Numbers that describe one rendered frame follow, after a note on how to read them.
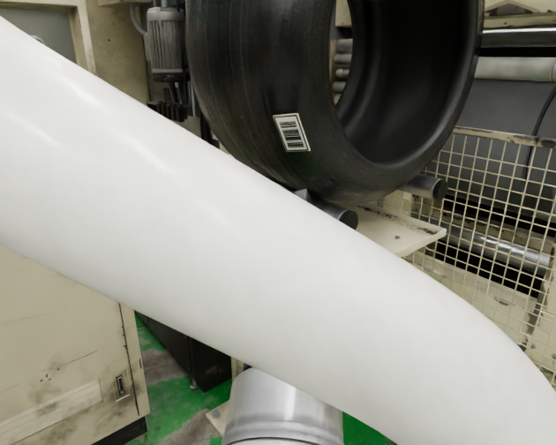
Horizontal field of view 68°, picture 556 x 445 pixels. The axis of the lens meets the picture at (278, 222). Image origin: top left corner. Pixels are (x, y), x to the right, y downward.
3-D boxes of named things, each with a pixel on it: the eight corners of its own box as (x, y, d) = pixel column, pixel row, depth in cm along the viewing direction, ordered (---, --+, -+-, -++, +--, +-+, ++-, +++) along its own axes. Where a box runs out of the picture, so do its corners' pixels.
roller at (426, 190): (319, 147, 107) (329, 154, 110) (312, 163, 107) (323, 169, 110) (442, 177, 82) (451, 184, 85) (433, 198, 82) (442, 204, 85)
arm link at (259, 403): (252, 478, 34) (259, 406, 38) (360, 475, 31) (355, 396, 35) (197, 441, 28) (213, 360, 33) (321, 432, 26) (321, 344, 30)
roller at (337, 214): (228, 165, 90) (244, 171, 93) (221, 184, 91) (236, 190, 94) (347, 208, 65) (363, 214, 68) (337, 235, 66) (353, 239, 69)
